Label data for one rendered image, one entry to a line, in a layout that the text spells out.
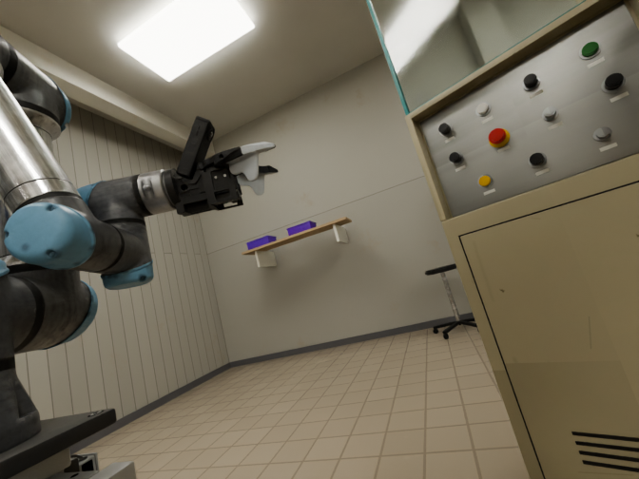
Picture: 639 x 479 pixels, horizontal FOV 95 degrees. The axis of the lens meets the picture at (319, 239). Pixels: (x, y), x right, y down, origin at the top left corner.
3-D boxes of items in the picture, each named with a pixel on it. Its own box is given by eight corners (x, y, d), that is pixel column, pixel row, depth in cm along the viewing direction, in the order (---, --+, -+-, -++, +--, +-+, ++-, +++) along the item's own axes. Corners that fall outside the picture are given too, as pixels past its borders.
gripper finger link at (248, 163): (281, 172, 49) (242, 189, 53) (273, 138, 49) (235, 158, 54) (270, 170, 46) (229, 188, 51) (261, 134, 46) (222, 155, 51)
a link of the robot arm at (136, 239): (74, 291, 42) (66, 220, 44) (120, 292, 53) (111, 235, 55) (131, 277, 43) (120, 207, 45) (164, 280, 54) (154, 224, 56)
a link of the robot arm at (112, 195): (102, 237, 55) (95, 195, 56) (162, 223, 56) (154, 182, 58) (70, 227, 47) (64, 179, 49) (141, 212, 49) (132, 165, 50)
